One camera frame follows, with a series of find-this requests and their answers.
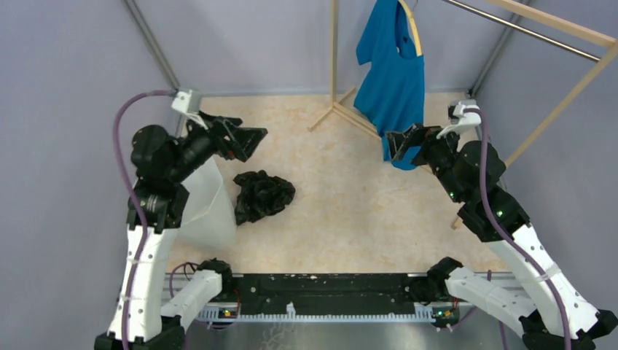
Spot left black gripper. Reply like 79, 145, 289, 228
168, 109, 267, 183

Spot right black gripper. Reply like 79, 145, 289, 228
384, 122, 466, 203

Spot black plastic trash bag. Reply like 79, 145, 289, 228
233, 170, 296, 226

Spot white translucent trash bin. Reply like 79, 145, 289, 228
179, 158, 237, 249

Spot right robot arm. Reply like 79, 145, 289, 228
386, 124, 617, 349

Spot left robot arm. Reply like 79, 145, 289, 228
94, 112, 267, 349

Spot blue t-shirt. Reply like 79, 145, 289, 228
353, 0, 426, 171

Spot wooden clothes hanger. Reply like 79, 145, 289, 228
398, 0, 423, 57

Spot wooden clothes rack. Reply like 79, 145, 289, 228
308, 0, 618, 230

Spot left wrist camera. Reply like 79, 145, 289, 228
171, 89, 208, 130

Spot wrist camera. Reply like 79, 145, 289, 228
171, 89, 208, 130
437, 99, 482, 139

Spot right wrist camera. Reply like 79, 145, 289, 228
437, 99, 482, 139

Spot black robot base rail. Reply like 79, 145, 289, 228
164, 271, 527, 324

